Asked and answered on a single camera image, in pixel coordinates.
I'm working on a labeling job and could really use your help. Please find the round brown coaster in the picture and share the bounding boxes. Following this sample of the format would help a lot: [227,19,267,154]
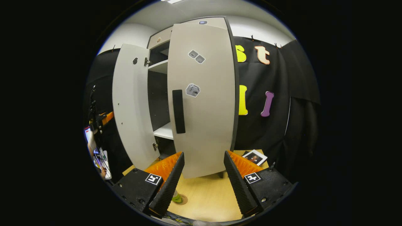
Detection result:
[171,194,188,205]

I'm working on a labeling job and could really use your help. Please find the black backdrop cloth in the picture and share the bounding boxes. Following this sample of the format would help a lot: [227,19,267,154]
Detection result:
[83,35,321,183]

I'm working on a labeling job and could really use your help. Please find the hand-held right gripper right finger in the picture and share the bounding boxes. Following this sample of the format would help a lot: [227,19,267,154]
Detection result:
[224,150,298,218]

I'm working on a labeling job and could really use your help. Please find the grey cabinet door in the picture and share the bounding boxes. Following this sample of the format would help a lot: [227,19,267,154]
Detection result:
[112,43,161,171]
[167,23,236,179]

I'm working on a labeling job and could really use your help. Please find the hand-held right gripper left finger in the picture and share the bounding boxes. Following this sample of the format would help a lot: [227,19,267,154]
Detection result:
[111,152,185,218]

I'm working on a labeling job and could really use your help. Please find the grey cabinet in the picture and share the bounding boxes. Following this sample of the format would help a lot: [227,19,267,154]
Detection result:
[147,16,240,179]

